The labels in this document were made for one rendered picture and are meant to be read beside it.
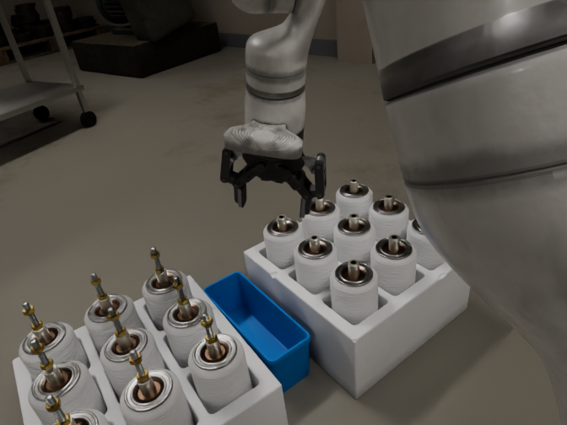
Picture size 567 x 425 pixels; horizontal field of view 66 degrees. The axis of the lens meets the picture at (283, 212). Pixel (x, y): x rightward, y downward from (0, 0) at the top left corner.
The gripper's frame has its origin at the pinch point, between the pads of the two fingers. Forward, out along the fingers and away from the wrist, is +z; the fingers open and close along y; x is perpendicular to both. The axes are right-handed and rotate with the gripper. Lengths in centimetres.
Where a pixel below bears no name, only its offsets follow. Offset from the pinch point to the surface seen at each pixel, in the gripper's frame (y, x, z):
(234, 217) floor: 27, -62, 66
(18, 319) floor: 74, -7, 66
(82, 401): 26.5, 22.4, 29.7
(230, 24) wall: 118, -351, 107
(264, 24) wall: 81, -329, 96
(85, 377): 27.1, 19.2, 27.8
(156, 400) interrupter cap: 12.8, 21.7, 24.0
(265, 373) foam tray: -1.6, 10.4, 30.9
